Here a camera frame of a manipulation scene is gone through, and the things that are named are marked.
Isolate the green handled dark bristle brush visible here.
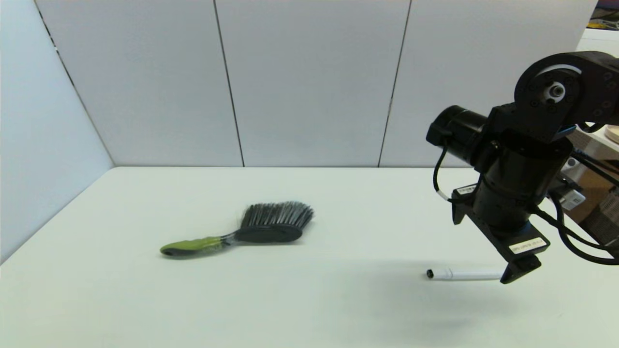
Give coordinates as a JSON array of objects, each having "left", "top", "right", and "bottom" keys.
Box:
[{"left": 160, "top": 201, "right": 315, "bottom": 257}]

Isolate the dark woven crate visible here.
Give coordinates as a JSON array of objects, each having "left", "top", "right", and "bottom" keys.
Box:
[{"left": 580, "top": 191, "right": 619, "bottom": 247}]

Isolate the thick black cable loop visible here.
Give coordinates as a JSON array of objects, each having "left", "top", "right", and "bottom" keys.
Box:
[{"left": 532, "top": 150, "right": 619, "bottom": 266}]

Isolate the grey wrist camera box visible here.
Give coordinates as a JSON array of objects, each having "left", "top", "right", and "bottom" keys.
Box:
[{"left": 561, "top": 189, "right": 587, "bottom": 211}]

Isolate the thin black cable white tag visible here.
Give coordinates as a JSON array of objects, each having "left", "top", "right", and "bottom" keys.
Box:
[{"left": 433, "top": 144, "right": 460, "bottom": 203}]

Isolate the white marker with black ends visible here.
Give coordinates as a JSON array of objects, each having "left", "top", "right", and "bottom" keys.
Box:
[{"left": 426, "top": 268, "right": 504, "bottom": 282}]

